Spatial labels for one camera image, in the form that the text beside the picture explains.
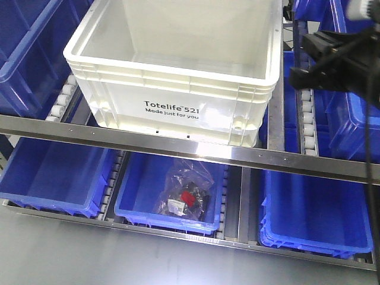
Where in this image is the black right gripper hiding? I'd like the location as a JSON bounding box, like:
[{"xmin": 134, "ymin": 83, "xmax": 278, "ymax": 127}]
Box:
[{"xmin": 289, "ymin": 26, "xmax": 379, "ymax": 109}]

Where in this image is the white plastic tote box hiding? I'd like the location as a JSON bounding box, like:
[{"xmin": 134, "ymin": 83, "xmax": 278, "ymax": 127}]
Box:
[{"xmin": 63, "ymin": 1, "xmax": 283, "ymax": 147}]

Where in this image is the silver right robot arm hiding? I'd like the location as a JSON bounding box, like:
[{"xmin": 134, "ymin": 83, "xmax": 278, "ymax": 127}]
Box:
[{"xmin": 289, "ymin": 1, "xmax": 379, "ymax": 107}]

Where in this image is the blue bin upper right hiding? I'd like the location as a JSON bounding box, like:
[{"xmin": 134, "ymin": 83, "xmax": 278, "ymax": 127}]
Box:
[{"xmin": 319, "ymin": 1, "xmax": 371, "ymax": 162}]

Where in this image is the white roller track right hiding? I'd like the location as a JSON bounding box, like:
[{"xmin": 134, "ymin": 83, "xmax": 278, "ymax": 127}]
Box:
[{"xmin": 292, "ymin": 0, "xmax": 320, "ymax": 157}]

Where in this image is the white roller track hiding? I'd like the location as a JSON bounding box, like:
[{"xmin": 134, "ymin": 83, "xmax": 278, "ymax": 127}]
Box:
[
  {"xmin": 45, "ymin": 74, "xmax": 78, "ymax": 122},
  {"xmin": 292, "ymin": 0, "xmax": 320, "ymax": 157}
]

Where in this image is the blue storage bin lower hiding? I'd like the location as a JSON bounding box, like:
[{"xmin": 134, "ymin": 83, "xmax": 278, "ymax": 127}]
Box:
[{"xmin": 259, "ymin": 170, "xmax": 373, "ymax": 259}]

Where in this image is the blue storage bin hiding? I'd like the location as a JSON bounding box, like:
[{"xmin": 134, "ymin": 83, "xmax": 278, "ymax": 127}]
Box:
[
  {"xmin": 1, "ymin": 138, "xmax": 118, "ymax": 217},
  {"xmin": 114, "ymin": 153, "xmax": 228, "ymax": 235},
  {"xmin": 259, "ymin": 170, "xmax": 373, "ymax": 259}
]

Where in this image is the clear bag of parts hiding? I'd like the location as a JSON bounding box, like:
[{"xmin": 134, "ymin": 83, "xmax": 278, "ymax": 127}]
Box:
[{"xmin": 154, "ymin": 159, "xmax": 214, "ymax": 221}]

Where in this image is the blue storage bin centre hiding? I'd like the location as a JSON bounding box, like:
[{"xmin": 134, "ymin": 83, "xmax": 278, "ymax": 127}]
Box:
[{"xmin": 114, "ymin": 153, "xmax": 228, "ymax": 235}]

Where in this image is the blue storage bin left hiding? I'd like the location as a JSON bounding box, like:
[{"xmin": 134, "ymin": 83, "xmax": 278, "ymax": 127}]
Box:
[{"xmin": 1, "ymin": 138, "xmax": 118, "ymax": 217}]

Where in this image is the blue bin upper left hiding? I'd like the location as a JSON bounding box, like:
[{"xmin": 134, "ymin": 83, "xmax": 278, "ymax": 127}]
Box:
[{"xmin": 1, "ymin": 0, "xmax": 92, "ymax": 119}]

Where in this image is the lower shelf front rail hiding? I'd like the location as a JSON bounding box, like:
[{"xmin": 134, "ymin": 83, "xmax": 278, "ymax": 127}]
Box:
[{"xmin": 2, "ymin": 199, "xmax": 376, "ymax": 271}]

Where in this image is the grey metal shelf frame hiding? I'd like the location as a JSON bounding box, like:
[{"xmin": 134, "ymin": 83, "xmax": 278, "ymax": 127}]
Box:
[{"xmin": 1, "ymin": 115, "xmax": 379, "ymax": 185}]

